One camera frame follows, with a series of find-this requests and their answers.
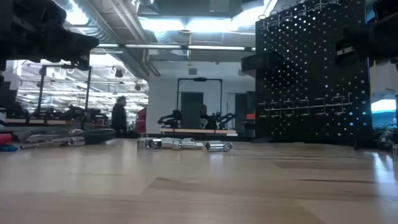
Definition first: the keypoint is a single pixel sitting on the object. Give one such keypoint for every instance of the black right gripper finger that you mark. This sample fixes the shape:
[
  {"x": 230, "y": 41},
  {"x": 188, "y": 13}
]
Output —
[
  {"x": 345, "y": 60},
  {"x": 360, "y": 40}
]

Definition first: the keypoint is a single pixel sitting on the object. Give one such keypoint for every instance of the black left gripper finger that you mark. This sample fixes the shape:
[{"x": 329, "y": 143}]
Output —
[
  {"x": 81, "y": 62},
  {"x": 77, "y": 43}
]

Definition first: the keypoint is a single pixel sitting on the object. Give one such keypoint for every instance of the chrome extension bar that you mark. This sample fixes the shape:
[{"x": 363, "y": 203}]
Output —
[{"x": 76, "y": 141}]

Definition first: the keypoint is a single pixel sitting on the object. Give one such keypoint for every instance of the background black robot arm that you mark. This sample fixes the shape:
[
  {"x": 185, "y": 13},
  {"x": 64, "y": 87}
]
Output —
[
  {"x": 217, "y": 121},
  {"x": 174, "y": 118}
]

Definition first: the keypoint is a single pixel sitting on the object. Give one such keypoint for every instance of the black perforated peg board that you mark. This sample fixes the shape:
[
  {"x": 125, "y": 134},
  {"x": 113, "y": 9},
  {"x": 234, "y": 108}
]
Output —
[{"x": 311, "y": 77}]

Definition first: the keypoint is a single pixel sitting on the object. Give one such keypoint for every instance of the black peg board bin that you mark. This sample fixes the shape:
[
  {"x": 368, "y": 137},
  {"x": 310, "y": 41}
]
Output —
[{"x": 261, "y": 63}]

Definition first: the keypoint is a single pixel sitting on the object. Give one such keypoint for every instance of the black ceiling spotlight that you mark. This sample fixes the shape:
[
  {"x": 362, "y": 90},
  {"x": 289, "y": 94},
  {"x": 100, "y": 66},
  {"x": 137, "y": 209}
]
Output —
[
  {"x": 118, "y": 73},
  {"x": 137, "y": 87}
]

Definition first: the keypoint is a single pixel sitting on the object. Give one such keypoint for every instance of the cluttered background workbench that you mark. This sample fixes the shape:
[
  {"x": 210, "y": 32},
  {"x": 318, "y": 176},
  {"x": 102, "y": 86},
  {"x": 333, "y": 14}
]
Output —
[{"x": 74, "y": 113}]

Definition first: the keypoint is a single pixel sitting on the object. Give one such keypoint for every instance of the person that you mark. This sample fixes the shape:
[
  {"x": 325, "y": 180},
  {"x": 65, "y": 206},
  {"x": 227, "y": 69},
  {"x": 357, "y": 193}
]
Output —
[{"x": 119, "y": 116}]

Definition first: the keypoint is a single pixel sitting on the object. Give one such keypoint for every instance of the red cabinet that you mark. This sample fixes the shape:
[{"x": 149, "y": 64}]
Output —
[{"x": 141, "y": 121}]

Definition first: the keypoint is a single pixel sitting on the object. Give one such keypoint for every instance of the eyeglasses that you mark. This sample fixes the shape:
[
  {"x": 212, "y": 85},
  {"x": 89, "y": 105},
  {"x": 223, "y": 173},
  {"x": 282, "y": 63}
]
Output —
[{"x": 385, "y": 140}]

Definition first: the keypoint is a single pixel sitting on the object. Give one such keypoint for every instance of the bright ceiling light panel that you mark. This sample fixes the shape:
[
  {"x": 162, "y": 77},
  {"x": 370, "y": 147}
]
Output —
[{"x": 186, "y": 25}]

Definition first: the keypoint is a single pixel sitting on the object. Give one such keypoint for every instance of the dark door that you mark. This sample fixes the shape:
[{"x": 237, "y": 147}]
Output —
[{"x": 191, "y": 105}]

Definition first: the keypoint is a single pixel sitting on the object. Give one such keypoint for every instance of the background wooden table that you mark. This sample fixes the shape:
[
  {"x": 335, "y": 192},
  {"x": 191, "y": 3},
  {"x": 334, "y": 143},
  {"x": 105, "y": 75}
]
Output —
[{"x": 199, "y": 131}]

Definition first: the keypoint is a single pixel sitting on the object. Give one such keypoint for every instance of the silver ventilation duct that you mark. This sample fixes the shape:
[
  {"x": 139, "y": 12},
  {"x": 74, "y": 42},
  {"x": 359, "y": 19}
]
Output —
[{"x": 93, "y": 29}]

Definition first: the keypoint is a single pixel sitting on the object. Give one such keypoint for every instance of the black background station frame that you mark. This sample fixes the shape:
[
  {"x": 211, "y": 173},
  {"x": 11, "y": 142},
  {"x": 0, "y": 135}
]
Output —
[
  {"x": 200, "y": 79},
  {"x": 88, "y": 93}
]

